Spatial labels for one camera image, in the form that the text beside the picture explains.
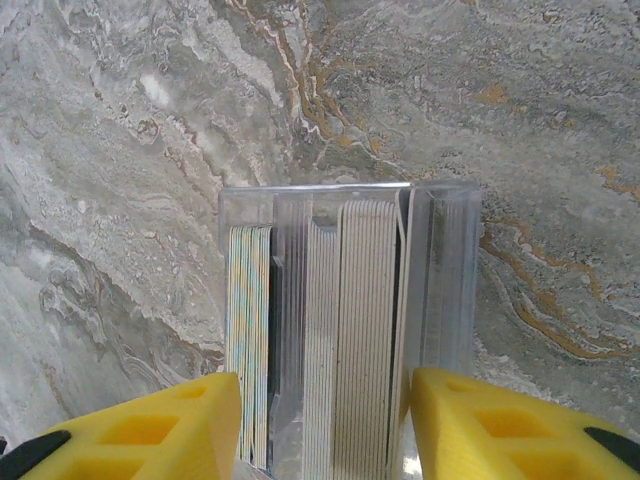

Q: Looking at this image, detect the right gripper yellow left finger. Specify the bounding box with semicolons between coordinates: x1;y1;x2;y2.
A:
0;371;243;480

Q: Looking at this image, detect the clear acrylic card box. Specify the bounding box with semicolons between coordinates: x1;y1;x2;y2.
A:
217;181;485;480

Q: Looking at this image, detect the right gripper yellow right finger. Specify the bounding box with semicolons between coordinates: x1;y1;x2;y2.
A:
408;366;640;480

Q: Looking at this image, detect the iridescent card stack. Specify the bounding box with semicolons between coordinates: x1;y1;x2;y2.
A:
226;224;275;464

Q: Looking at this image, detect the beige card stack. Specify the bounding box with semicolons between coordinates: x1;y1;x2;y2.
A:
333;187;417;480

